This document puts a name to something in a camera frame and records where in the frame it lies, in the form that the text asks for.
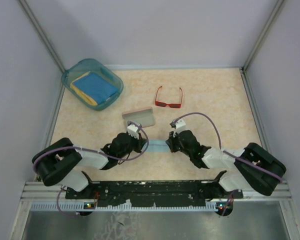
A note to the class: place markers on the yellow towel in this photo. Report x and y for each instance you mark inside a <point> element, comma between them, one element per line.
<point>81,86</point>

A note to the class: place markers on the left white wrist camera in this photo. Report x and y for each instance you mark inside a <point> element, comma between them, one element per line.
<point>133,129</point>

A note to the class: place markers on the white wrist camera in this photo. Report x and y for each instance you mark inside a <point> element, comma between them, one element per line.
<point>133,129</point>
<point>178,125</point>

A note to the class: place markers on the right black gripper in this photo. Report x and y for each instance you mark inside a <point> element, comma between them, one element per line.
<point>170,142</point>

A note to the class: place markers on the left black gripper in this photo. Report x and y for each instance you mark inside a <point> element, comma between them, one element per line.
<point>140,142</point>

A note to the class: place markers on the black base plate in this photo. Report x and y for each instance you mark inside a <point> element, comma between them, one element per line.
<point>162,193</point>

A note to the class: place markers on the blue towel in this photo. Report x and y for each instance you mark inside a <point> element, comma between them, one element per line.
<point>101,89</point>

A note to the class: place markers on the pink glasses case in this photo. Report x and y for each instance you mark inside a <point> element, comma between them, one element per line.
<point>143,116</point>

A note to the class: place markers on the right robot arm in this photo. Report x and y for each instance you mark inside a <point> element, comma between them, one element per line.
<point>250,167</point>

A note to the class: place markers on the red sunglasses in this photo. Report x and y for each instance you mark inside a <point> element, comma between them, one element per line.
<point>173,100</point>

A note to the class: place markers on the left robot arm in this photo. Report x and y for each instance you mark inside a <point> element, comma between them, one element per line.
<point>56,164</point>

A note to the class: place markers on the white slotted cable duct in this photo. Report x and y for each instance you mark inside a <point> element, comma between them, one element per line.
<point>83,206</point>

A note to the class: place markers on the teal plastic bin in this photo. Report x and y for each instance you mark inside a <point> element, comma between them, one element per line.
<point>92,65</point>

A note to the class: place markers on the light blue cleaning cloth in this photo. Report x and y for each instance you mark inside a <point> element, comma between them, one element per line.
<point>157,146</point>

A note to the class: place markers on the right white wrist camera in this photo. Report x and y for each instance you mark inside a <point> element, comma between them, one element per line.
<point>178,125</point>

